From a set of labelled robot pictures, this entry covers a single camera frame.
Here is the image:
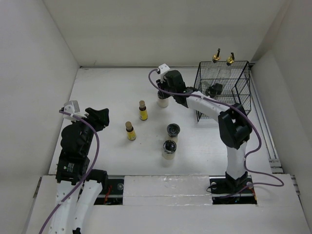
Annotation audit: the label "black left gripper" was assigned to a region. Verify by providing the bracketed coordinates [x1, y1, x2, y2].
[72, 107, 109, 154]

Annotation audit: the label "yellow label bottle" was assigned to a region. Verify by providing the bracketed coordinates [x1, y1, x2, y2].
[125, 121, 137, 141]
[139, 100, 148, 121]

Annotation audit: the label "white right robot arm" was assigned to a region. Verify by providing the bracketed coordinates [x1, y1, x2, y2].
[156, 68, 252, 193]

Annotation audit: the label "metal base rail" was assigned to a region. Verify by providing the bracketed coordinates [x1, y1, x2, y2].
[95, 175, 257, 206]

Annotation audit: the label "brown spice jar black lid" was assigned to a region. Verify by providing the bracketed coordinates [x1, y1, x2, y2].
[205, 86, 217, 98]

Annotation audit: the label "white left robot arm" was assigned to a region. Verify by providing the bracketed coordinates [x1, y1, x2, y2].
[45, 105, 109, 234]

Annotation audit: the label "black wire basket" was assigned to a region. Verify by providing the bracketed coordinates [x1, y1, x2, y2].
[194, 61, 251, 114]

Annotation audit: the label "yellow label bottle far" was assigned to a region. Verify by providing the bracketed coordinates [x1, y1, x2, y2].
[139, 100, 148, 121]

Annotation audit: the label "glass bottle dark contents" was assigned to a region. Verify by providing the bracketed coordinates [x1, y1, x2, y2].
[214, 52, 235, 96]

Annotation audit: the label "yellow label bottle near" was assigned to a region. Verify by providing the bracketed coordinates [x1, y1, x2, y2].
[125, 121, 137, 141]

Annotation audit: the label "white spice jar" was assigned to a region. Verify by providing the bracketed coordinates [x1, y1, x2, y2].
[157, 91, 169, 108]
[162, 140, 177, 160]

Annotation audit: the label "glass bottle gold pourer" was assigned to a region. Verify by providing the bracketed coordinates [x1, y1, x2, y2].
[206, 48, 223, 95]

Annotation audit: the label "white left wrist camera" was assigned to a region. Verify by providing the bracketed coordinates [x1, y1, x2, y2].
[63, 100, 80, 121]

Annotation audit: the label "spice jar foil lid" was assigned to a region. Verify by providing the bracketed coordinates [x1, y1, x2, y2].
[167, 123, 180, 143]

